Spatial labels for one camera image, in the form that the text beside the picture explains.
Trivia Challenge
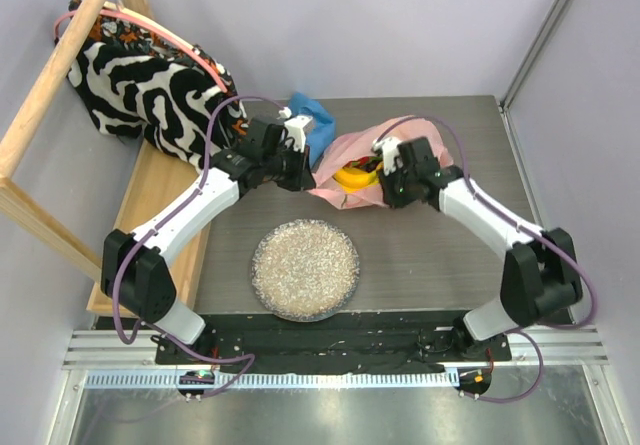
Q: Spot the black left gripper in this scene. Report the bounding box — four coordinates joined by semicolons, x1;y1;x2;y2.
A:
262;141;316;192

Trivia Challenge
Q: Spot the yellow fake banana bunch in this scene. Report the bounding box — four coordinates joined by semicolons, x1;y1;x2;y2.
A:
333;162;382;192

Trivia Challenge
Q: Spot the pink plastic bag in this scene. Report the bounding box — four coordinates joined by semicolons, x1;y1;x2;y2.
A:
309;116;453;210

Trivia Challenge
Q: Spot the red fake dragon fruit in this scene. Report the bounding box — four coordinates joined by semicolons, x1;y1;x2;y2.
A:
349;156;381;173

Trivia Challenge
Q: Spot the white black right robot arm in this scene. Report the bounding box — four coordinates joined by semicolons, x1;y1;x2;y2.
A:
372;137;583;360

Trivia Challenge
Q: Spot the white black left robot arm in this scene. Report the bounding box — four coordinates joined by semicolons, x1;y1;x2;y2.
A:
100;115;315;364

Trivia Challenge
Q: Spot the blue bucket hat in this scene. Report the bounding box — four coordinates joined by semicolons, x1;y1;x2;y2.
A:
288;92;336;168

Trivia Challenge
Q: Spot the speckled round plate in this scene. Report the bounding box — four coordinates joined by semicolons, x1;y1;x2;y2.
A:
251;219;360;323

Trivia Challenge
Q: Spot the black white orange patterned cloth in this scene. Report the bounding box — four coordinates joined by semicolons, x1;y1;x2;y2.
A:
53;0;250;170

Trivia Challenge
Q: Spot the pink hanger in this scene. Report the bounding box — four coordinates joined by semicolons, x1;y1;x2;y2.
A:
67;6;232;97

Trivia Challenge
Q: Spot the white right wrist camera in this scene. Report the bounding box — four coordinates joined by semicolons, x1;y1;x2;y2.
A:
372;136;401;176

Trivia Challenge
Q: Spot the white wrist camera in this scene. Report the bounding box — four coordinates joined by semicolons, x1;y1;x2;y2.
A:
372;136;401;176
278;107;316;153

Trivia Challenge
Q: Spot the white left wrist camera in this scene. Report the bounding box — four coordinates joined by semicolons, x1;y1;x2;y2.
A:
278;107;316;153

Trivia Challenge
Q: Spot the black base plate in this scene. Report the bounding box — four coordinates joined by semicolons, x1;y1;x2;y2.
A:
154;309;514;374

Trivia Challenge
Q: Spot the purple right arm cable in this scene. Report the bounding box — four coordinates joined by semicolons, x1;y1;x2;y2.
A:
374;113;599;405

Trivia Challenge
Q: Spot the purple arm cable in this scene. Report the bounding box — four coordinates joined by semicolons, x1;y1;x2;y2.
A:
374;113;599;405
111;95;286;399

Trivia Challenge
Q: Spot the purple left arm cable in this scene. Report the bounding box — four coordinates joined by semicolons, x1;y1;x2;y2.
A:
111;95;286;399

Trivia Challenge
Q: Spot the aluminium rail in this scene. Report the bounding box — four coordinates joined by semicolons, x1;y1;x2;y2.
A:
63;329;609;390

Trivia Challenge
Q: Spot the aluminium corner post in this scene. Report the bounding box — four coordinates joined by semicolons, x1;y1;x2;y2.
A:
499;0;574;113

